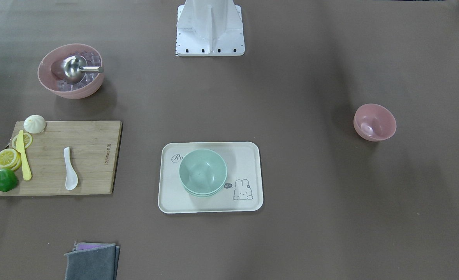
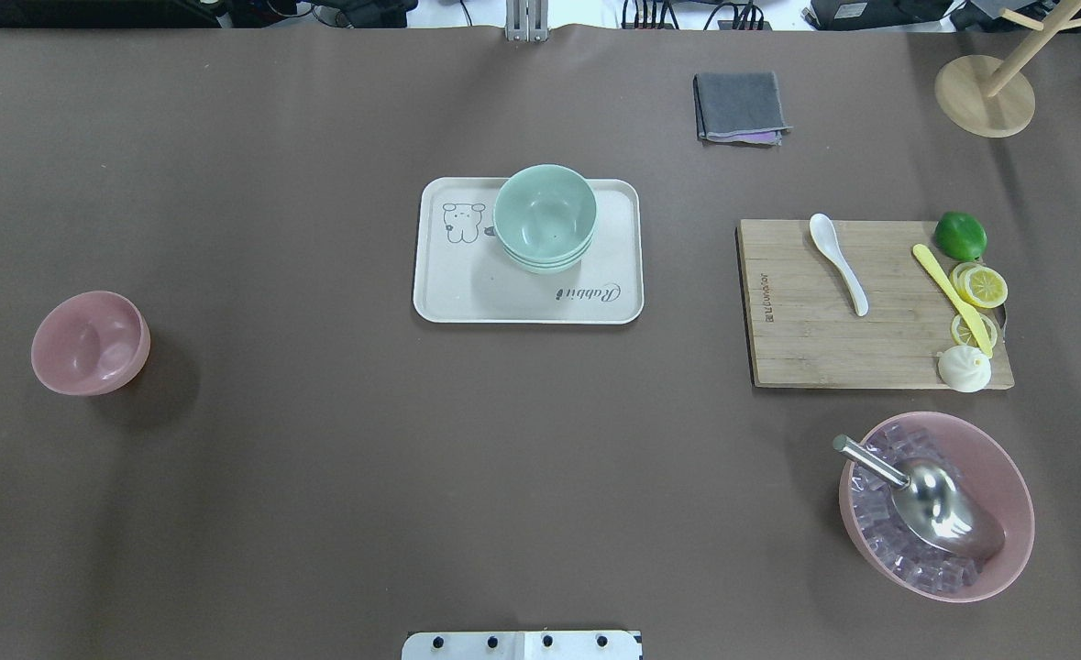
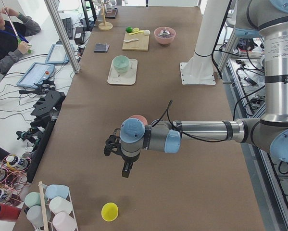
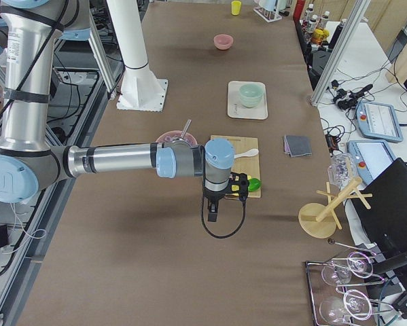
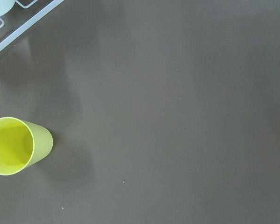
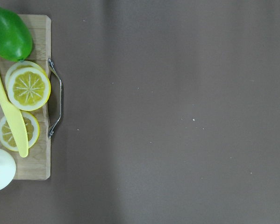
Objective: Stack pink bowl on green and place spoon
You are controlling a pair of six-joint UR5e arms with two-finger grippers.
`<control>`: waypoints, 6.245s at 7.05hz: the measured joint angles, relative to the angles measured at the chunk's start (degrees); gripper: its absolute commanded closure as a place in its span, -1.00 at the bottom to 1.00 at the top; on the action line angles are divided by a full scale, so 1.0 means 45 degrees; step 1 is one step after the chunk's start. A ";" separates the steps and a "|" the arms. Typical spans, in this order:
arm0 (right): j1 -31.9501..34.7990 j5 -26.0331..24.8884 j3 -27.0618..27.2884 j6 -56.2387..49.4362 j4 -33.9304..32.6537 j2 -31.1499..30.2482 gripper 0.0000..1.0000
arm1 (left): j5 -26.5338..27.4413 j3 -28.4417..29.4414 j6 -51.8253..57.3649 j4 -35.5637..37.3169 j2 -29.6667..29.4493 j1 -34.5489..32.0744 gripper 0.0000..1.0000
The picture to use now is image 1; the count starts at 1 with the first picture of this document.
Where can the small pink bowl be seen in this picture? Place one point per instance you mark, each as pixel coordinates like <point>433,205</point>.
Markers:
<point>374,122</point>

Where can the white ceramic spoon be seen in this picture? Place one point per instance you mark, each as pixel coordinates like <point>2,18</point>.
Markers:
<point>71,176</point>

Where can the large pink ice bowl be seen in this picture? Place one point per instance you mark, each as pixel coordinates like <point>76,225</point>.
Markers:
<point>86,87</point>

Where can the cream rabbit tray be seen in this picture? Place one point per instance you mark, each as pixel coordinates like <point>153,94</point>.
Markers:
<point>242,191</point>

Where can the green stacked bowls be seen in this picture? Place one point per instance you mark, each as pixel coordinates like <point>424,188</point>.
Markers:
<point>202,172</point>

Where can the bamboo cutting board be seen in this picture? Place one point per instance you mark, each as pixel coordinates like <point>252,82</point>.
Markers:
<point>94,147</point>

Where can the metal ice scoop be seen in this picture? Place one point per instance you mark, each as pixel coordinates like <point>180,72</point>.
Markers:
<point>72,69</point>

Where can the grey folded cloth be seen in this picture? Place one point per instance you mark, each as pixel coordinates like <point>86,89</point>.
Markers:
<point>93,264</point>

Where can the purple cloth under grey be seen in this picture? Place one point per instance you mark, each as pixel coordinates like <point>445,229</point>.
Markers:
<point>89,245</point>

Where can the white steamed bun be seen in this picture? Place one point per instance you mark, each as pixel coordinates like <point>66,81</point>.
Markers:
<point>34,124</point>

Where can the lemon slice near bun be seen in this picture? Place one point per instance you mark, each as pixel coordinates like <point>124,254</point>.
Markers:
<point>27,140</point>

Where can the yellow plastic knife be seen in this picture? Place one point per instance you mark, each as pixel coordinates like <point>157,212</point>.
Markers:
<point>20,147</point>

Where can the lemon slice near lime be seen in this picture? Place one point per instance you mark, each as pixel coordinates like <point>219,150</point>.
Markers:
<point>10,159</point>

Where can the green lime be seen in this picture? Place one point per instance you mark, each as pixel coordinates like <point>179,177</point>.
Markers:
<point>8,180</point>

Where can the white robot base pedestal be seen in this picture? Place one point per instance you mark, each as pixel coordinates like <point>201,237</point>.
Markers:
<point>209,28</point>

